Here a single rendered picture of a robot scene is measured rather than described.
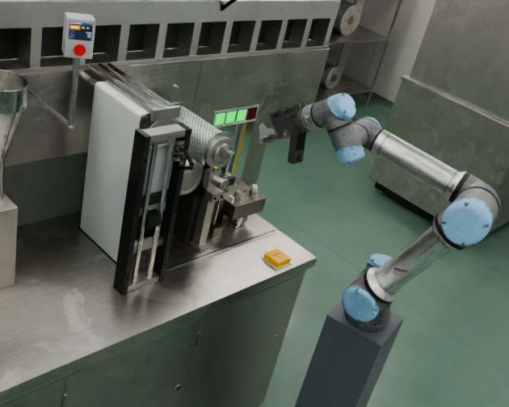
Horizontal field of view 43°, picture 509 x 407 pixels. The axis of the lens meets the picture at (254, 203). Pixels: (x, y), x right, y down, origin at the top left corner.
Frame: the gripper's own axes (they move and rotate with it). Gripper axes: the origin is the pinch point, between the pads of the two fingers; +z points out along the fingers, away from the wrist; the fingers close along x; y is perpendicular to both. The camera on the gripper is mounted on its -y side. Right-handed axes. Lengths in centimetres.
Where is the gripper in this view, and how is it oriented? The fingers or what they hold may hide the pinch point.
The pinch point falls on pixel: (264, 142)
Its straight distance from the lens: 205.5
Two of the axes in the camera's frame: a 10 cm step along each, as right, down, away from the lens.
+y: -2.7, -9.6, -0.2
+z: -6.6, 1.7, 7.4
